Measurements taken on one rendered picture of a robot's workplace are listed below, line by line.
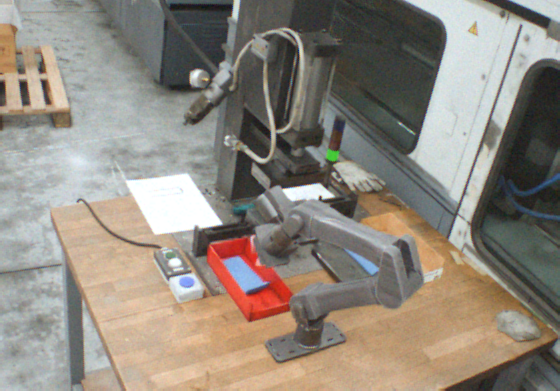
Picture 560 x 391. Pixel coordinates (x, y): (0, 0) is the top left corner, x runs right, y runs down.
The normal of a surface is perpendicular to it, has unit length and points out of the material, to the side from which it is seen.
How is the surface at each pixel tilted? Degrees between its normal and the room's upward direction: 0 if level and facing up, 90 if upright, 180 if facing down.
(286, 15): 90
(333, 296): 87
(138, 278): 0
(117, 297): 0
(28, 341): 0
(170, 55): 90
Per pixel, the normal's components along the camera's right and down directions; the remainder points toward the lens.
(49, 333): 0.15, -0.85
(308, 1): 0.49, 0.51
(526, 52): -0.89, 0.11
